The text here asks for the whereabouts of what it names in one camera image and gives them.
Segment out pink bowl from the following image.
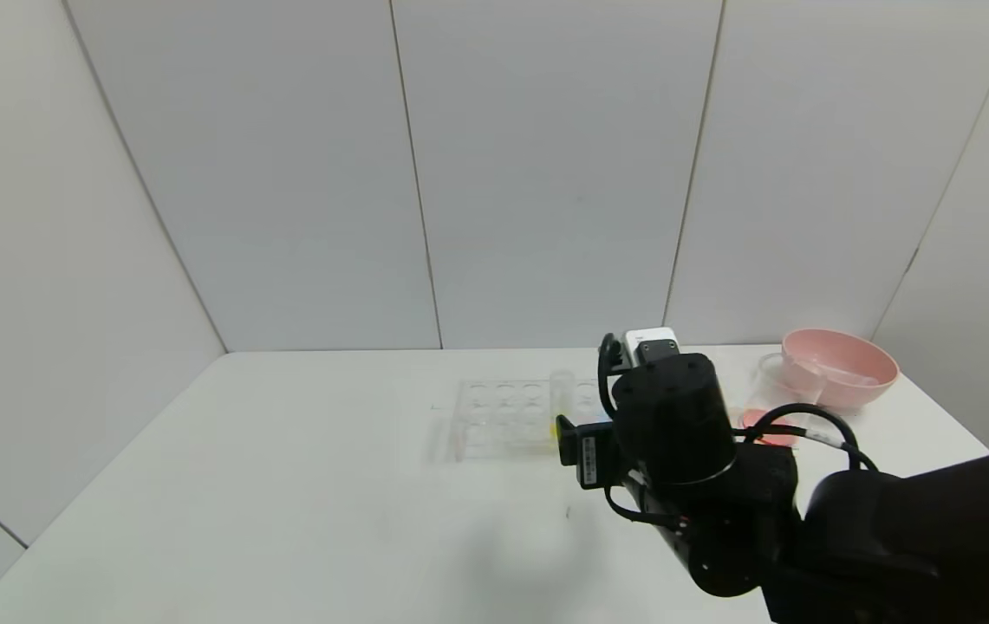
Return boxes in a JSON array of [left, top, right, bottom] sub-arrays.
[[778, 328, 900, 410]]

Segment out test tube with yellow pigment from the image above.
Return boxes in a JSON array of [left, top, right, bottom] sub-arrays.
[[549, 370, 577, 443]]

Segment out clear glass beaker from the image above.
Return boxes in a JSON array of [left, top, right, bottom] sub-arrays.
[[741, 353, 826, 448]]

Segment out test tube with red pigment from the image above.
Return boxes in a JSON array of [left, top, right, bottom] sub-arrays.
[[806, 362, 881, 387]]

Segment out black cable with white tag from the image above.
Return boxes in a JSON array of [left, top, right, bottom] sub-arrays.
[[737, 403, 878, 473]]

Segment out clear plastic test tube rack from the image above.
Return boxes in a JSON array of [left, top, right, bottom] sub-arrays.
[[449, 374, 612, 462]]

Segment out black camera cable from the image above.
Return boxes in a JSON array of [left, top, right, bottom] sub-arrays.
[[596, 334, 627, 421]]

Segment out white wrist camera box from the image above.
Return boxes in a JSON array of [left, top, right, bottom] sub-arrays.
[[624, 328, 682, 365]]

